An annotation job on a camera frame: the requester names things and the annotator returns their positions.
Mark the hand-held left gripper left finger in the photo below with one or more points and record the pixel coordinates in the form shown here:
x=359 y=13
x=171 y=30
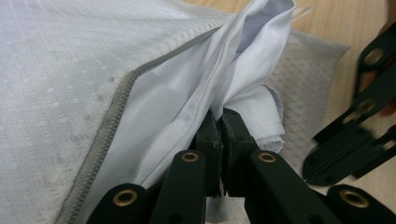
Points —
x=209 y=140

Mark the white shirt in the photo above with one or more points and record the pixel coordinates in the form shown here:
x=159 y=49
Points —
x=174 y=102

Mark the white mesh laundry bag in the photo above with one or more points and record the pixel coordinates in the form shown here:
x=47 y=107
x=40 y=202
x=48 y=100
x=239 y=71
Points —
x=49 y=93

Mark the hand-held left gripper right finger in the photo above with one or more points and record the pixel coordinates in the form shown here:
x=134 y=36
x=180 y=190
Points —
x=238 y=137

